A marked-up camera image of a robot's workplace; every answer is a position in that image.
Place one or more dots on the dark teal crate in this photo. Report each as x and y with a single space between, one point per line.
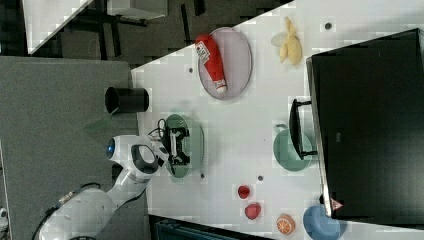
172 230

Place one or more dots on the black cylinder post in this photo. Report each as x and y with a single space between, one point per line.
126 100

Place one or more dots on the black toaster oven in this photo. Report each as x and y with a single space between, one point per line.
367 103

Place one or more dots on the blue bowl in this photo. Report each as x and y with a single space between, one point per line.
319 226

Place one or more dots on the red ketchup bottle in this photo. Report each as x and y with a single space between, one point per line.
209 54

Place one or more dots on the green mug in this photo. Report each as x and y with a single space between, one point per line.
285 153

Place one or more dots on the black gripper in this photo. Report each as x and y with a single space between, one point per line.
174 143

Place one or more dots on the small red fruit toy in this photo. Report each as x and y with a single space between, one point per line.
243 191

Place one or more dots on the white side table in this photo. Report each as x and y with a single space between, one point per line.
44 18

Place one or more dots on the green plastic strainer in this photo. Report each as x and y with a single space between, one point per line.
194 144

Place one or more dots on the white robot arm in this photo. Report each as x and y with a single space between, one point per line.
83 213

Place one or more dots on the grey round plate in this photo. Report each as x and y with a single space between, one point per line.
237 64

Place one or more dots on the red strawberry toy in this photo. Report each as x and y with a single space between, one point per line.
252 211

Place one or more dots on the yellow peeled banana toy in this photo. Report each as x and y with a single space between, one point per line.
288 43

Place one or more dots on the orange slice toy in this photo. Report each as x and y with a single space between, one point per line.
285 224

